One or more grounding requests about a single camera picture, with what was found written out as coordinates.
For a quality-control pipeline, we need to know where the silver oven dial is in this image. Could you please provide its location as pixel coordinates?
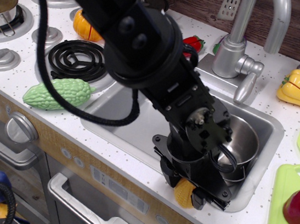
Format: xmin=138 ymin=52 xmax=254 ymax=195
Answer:
xmin=5 ymin=111 xmax=39 ymax=144

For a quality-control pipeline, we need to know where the red toy chili pepper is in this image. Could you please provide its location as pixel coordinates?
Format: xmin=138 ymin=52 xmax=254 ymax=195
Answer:
xmin=183 ymin=36 xmax=205 ymax=53

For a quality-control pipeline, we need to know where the steel pot in sink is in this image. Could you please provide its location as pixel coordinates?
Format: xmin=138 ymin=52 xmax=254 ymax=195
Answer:
xmin=220 ymin=114 xmax=259 ymax=187

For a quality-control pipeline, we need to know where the yellow toy corn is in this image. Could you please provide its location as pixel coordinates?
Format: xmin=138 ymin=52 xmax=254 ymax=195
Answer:
xmin=174 ymin=178 xmax=196 ymax=209

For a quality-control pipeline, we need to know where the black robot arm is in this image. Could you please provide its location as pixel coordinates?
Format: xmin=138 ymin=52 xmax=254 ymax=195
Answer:
xmin=75 ymin=0 xmax=236 ymax=210

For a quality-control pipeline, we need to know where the silver stove knob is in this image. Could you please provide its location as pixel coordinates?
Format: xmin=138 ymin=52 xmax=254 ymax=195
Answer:
xmin=31 ymin=26 xmax=63 ymax=46
xmin=0 ymin=48 xmax=21 ymax=72

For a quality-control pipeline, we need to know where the grey toy sink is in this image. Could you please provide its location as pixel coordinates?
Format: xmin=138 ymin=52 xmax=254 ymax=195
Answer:
xmin=81 ymin=83 xmax=284 ymax=212

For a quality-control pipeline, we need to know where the black braided cable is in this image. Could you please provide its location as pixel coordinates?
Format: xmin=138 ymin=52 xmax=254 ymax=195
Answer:
xmin=3 ymin=0 xmax=155 ymax=131

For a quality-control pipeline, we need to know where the yellow toy bell pepper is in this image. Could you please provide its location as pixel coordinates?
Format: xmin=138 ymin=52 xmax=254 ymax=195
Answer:
xmin=276 ymin=69 xmax=300 ymax=106

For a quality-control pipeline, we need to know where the silver stove knob middle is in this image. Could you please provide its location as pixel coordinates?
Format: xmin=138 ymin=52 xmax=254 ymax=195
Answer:
xmin=31 ymin=26 xmax=63 ymax=46

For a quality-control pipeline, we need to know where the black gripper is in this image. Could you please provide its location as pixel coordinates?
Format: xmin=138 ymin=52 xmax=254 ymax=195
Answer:
xmin=152 ymin=135 xmax=232 ymax=211

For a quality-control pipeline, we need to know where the silver dishwasher handle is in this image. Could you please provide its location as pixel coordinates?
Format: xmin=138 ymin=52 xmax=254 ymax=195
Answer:
xmin=42 ymin=170 xmax=163 ymax=224

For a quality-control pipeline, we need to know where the silver stove knob front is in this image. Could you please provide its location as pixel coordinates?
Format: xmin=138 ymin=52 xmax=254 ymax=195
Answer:
xmin=0 ymin=48 xmax=21 ymax=72

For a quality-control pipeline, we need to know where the silver toy faucet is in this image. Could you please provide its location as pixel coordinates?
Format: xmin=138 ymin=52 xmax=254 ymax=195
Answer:
xmin=198 ymin=0 xmax=292 ymax=104

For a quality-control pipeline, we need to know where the silver oven door handle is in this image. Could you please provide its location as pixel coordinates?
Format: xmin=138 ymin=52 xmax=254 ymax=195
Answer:
xmin=0 ymin=114 xmax=45 ymax=173

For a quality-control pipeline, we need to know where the black front coil burner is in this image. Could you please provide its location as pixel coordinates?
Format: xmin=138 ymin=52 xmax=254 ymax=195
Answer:
xmin=47 ymin=40 xmax=106 ymax=82

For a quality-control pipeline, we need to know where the green toy bitter gourd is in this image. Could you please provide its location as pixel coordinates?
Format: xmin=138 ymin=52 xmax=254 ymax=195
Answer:
xmin=22 ymin=78 xmax=96 ymax=110

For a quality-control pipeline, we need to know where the silver toy spatula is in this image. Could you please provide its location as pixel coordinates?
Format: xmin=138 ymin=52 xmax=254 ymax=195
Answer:
xmin=217 ymin=0 xmax=241 ymax=21

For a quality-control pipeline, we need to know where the orange toy pumpkin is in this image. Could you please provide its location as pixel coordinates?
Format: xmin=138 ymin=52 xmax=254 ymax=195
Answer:
xmin=73 ymin=9 xmax=103 ymax=42

